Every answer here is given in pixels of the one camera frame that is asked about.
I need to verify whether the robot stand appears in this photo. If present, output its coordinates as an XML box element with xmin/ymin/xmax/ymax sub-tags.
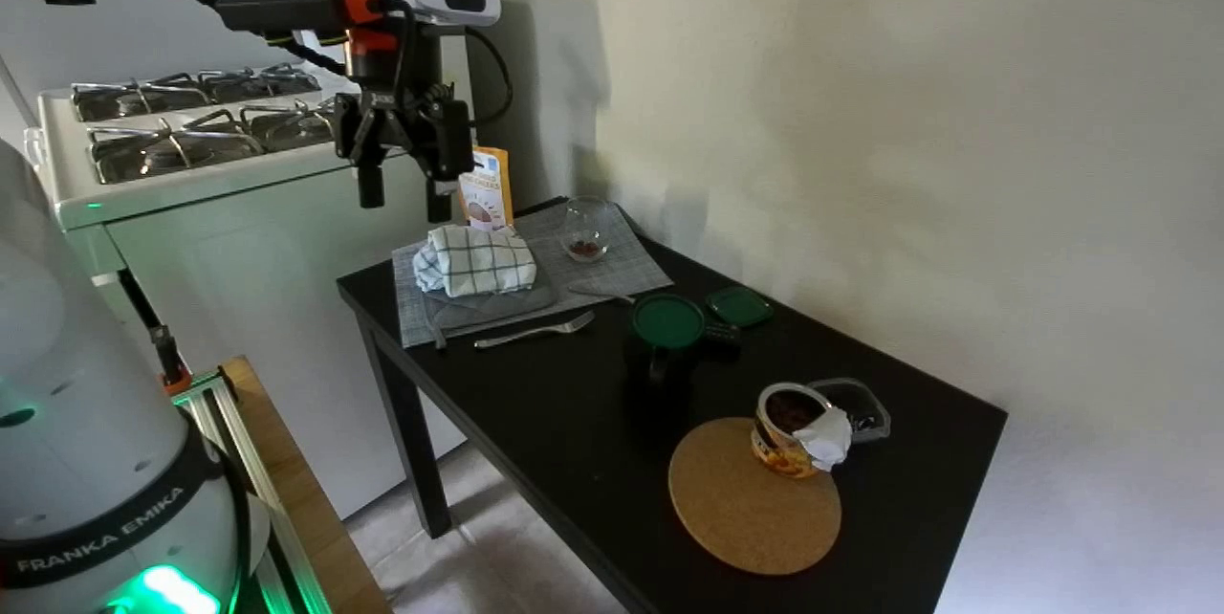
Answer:
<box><xmin>91</xmin><ymin>270</ymin><xmax>395</xmax><ymax>614</ymax></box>

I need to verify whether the grey pot holder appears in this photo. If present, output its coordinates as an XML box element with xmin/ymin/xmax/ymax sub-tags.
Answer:
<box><xmin>421</xmin><ymin>281</ymin><xmax>561</xmax><ymax>340</ymax></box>

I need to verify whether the black mug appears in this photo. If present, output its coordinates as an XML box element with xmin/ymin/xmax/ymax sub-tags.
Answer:
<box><xmin>623</xmin><ymin>308</ymin><xmax>710</xmax><ymax>395</ymax></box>

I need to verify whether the small glass bowl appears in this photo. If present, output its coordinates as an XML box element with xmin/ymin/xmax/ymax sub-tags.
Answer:
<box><xmin>559</xmin><ymin>196</ymin><xmax>619</xmax><ymax>264</ymax></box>

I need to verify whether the square green lid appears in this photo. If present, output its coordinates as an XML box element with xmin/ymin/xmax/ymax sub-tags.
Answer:
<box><xmin>705</xmin><ymin>285</ymin><xmax>775</xmax><ymax>329</ymax></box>

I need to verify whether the white checkered cloth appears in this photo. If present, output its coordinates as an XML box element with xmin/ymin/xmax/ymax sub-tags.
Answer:
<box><xmin>412</xmin><ymin>224</ymin><xmax>539</xmax><ymax>299</ymax></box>

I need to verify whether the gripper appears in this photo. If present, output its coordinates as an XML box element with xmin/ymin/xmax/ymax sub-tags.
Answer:
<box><xmin>333</xmin><ymin>33</ymin><xmax>476</xmax><ymax>224</ymax></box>

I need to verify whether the open food can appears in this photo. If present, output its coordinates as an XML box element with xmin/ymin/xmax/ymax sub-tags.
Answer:
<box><xmin>750</xmin><ymin>382</ymin><xmax>853</xmax><ymax>480</ymax></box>

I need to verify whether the silver fork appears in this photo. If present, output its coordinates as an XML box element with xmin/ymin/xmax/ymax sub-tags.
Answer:
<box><xmin>474</xmin><ymin>310</ymin><xmax>597</xmax><ymax>350</ymax></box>

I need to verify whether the clear plastic container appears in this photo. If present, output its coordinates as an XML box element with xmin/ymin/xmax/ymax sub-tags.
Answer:
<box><xmin>808</xmin><ymin>377</ymin><xmax>893</xmax><ymax>446</ymax></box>

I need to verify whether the white gas stove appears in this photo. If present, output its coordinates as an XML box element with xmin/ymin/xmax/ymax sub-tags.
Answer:
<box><xmin>24</xmin><ymin>62</ymin><xmax>479</xmax><ymax>521</ymax></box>

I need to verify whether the round green lid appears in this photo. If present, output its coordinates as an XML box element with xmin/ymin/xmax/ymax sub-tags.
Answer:
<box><xmin>630</xmin><ymin>293</ymin><xmax>708</xmax><ymax>351</ymax></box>

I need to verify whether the stove burner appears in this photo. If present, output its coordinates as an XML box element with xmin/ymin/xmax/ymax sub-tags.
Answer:
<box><xmin>239</xmin><ymin>98</ymin><xmax>362</xmax><ymax>153</ymax></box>
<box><xmin>196</xmin><ymin>63</ymin><xmax>323</xmax><ymax>104</ymax></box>
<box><xmin>89</xmin><ymin>117</ymin><xmax>266</xmax><ymax>186</ymax></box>
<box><xmin>71</xmin><ymin>78</ymin><xmax>209</xmax><ymax>123</ymax></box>

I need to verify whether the silver spoon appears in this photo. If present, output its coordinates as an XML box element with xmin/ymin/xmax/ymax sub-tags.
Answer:
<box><xmin>568</xmin><ymin>280</ymin><xmax>638</xmax><ymax>305</ymax></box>

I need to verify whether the round cork mat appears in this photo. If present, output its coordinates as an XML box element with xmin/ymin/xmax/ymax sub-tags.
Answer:
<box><xmin>667</xmin><ymin>416</ymin><xmax>843</xmax><ymax>578</ymax></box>

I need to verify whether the grey woven placemat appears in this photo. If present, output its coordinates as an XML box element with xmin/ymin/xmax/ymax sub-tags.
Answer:
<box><xmin>391</xmin><ymin>202</ymin><xmax>674</xmax><ymax>350</ymax></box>

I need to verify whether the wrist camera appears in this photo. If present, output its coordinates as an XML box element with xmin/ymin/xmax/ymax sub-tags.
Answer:
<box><xmin>214</xmin><ymin>0</ymin><xmax>399</xmax><ymax>56</ymax></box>

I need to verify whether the orange packet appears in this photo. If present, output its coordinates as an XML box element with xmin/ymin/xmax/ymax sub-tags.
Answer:
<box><xmin>457</xmin><ymin>146</ymin><xmax>515</xmax><ymax>233</ymax></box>

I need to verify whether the black orange clamp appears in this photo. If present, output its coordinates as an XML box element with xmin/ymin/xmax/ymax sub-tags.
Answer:
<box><xmin>119</xmin><ymin>270</ymin><xmax>194</xmax><ymax>397</ymax></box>

